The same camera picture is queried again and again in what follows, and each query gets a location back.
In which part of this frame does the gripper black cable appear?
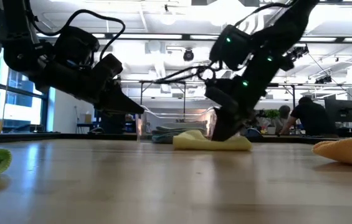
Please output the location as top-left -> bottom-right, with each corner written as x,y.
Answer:
153,62 -> 224,85
27,9 -> 126,62

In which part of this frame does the black ceiling spotlight cluster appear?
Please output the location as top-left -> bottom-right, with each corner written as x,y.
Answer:
287,44 -> 310,64

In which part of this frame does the dark background desk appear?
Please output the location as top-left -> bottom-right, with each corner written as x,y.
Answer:
75,122 -> 102,135

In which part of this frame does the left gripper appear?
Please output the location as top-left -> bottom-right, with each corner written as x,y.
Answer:
35,58 -> 146,115

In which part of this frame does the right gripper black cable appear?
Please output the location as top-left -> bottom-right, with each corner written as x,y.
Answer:
153,62 -> 224,85

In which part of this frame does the black monitor on arm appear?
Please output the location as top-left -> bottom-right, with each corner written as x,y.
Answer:
324,95 -> 352,123

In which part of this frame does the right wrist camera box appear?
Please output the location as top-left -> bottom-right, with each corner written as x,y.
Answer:
204,78 -> 239,110

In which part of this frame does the clear plastic bin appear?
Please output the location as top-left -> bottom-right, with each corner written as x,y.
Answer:
136,105 -> 219,142

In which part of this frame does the green background potted plant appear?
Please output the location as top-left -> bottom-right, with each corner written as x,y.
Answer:
262,108 -> 281,125

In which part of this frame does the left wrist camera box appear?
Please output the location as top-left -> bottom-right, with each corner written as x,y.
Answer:
93,53 -> 124,82

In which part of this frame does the dark-framed window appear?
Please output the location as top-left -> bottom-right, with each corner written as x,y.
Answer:
0,48 -> 50,134

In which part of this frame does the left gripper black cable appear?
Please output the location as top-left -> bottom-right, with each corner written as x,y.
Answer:
27,9 -> 126,62

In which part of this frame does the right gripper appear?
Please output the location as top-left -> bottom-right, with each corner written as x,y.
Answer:
211,51 -> 295,142

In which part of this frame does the small blue rounded object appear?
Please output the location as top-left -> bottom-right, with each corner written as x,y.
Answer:
245,128 -> 262,138

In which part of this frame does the orange microfiber towel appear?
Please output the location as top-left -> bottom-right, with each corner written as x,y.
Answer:
312,135 -> 352,169

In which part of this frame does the black background gantry frame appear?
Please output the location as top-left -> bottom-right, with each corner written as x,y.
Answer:
119,79 -> 352,110

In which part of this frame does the teal microfiber towel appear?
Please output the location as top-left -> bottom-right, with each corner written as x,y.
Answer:
151,132 -> 183,144

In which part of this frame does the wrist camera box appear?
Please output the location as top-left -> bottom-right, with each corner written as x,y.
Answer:
204,78 -> 239,110
93,53 -> 124,82

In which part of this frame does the yellow microfiber towel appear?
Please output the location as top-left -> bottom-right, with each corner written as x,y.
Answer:
172,129 -> 253,152

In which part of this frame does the person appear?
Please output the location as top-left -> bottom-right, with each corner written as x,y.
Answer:
280,96 -> 338,137
275,105 -> 292,134

